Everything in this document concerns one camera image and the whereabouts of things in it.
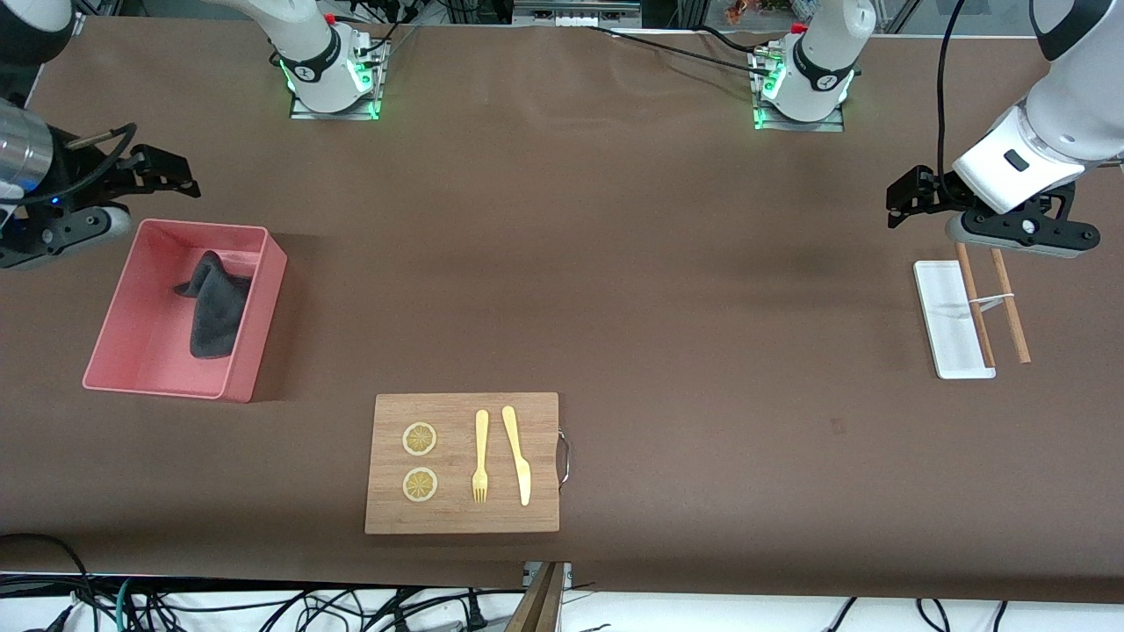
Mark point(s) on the black power plug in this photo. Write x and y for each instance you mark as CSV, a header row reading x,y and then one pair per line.
x,y
476,613

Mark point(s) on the brown wooden beam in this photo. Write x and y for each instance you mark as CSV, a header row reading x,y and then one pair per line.
x,y
537,606

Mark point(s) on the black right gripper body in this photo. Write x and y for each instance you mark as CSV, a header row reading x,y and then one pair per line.
x,y
77,175

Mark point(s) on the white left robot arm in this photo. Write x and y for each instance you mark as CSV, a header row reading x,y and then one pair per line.
x,y
1062,114

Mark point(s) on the white power strip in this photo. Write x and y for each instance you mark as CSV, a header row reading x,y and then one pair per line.
x,y
575,13

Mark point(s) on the pink plastic bin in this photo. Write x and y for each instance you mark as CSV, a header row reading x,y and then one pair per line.
x,y
140,351

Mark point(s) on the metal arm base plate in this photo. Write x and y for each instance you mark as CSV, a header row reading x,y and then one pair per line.
x,y
373,92
764,118

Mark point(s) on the bamboo cutting board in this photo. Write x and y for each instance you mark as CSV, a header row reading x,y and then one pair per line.
x,y
461,518

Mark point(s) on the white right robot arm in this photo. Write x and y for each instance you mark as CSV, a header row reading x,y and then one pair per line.
x,y
307,44

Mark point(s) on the yellow plastic fork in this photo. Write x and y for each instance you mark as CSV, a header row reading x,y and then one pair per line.
x,y
480,439

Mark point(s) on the white chopstick band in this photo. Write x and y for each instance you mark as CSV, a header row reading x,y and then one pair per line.
x,y
992,300

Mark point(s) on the yellow lemon slice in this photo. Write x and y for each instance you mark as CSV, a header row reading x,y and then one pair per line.
x,y
420,439
420,485

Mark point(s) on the white rectangular tray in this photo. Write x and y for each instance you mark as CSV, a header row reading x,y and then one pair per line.
x,y
944,325

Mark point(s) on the grey microfibre cloth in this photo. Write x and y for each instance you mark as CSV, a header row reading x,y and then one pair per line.
x,y
215,316

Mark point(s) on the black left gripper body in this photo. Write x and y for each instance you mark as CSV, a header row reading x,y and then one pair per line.
x,y
936,190

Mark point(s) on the yellow plastic knife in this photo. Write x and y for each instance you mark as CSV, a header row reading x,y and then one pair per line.
x,y
520,465

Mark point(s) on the brown wooden chopstick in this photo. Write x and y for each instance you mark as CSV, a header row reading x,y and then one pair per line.
x,y
976,307
1012,307

